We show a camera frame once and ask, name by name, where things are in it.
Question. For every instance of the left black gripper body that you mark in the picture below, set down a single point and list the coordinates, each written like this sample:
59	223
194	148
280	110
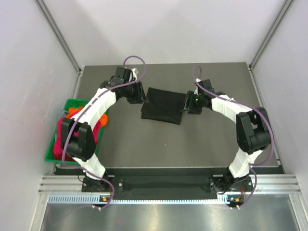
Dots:
133	92

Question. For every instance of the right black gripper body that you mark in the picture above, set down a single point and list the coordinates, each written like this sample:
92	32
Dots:
194	102

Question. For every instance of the black t shirt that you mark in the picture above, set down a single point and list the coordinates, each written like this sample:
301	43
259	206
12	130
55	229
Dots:
164	106

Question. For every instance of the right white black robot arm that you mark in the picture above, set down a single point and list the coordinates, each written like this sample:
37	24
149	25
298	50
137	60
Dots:
252	132

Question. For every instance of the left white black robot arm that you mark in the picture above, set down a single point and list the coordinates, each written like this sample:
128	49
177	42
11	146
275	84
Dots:
77	139

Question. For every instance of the orange t shirt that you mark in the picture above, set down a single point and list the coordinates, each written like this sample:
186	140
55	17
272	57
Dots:
74	110

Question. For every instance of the magenta t shirt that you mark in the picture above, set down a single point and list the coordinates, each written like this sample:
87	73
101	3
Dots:
57	151

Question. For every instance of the green plastic bin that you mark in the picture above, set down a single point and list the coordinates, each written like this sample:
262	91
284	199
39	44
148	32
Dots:
69	103

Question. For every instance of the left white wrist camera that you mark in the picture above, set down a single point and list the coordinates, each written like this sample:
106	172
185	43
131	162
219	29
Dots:
133	75

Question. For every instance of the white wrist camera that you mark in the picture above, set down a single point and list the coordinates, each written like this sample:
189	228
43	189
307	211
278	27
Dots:
133	75
198	90

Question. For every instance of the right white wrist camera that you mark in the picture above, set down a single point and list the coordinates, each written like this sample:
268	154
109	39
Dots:
198	90

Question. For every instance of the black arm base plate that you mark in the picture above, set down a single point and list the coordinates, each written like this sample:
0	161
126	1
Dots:
208	179

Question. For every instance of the aluminium frame rail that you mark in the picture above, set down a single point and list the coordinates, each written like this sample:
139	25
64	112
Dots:
262	184

